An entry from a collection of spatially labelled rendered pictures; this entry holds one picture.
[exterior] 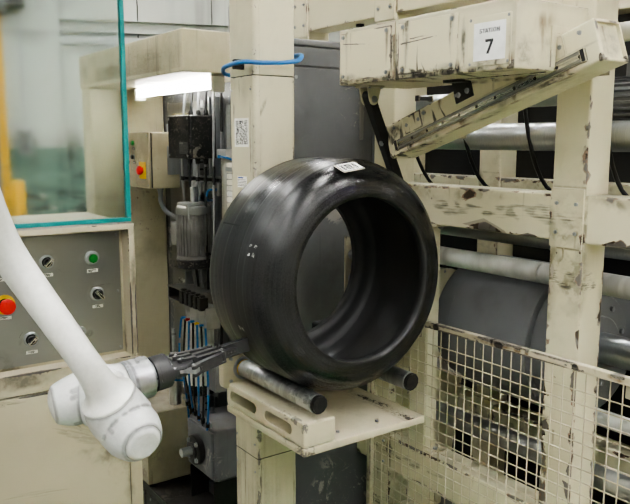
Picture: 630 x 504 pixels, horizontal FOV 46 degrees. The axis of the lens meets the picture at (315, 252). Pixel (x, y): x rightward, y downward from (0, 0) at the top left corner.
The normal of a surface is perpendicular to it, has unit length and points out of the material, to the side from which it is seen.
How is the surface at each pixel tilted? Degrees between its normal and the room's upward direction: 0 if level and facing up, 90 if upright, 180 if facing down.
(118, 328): 90
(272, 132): 90
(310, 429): 90
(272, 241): 73
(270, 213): 55
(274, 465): 90
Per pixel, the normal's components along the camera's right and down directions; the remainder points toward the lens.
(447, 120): -0.82, 0.08
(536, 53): 0.57, 0.12
